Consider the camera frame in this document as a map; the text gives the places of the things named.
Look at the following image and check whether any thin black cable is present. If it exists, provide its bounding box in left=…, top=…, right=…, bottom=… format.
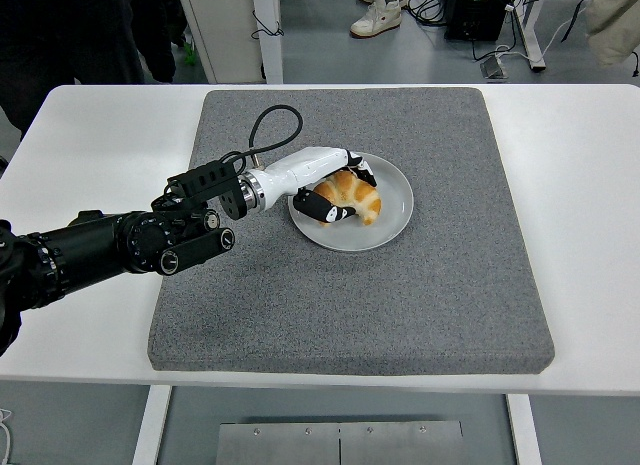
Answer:
left=251, top=9, right=285, bottom=40

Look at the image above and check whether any beige fabric bag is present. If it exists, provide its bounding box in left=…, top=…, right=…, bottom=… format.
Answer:
left=584, top=0, right=640, bottom=67

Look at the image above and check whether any golden croissant bread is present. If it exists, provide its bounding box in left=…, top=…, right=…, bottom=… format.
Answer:
left=313, top=169, right=383, bottom=228

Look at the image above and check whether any white desk leg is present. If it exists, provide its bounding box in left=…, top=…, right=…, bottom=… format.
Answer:
left=514, top=0, right=547, bottom=74

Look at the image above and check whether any grey metal plate with screws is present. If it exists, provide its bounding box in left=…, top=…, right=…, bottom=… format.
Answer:
left=215, top=420, right=466, bottom=465

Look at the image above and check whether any grey speckled mat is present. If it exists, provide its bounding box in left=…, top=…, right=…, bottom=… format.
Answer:
left=148, top=87, right=557, bottom=377

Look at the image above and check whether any thin white cord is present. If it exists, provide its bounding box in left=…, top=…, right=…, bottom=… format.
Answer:
left=0, top=407, right=14, bottom=465

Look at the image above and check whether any black cable bundle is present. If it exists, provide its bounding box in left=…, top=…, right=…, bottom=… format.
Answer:
left=405, top=0, right=451, bottom=27

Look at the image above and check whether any round grey plate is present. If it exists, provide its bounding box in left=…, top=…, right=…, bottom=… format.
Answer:
left=288, top=152, right=416, bottom=253

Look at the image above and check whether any white upright post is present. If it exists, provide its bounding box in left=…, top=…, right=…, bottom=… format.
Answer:
left=249, top=0, right=285, bottom=85

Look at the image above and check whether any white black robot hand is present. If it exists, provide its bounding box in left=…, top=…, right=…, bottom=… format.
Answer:
left=254, top=145, right=379, bottom=226

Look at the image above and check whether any white cabinet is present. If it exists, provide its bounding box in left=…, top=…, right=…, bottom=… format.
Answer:
left=175, top=0, right=265, bottom=85

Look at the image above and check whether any white table leg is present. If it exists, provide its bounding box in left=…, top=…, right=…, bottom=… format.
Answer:
left=505, top=393, right=544, bottom=465
left=130, top=384, right=174, bottom=465

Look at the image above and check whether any white floor cable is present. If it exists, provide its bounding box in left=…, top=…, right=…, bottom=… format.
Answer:
left=492, top=19, right=571, bottom=65

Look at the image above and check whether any person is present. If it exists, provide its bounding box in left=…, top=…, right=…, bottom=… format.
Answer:
left=0, top=0, right=189, bottom=139

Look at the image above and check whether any black computer case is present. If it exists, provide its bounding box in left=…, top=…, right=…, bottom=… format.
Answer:
left=444, top=0, right=516, bottom=42

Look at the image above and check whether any small grey floor box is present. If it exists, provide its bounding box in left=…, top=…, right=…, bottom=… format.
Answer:
left=479, top=54, right=510, bottom=81

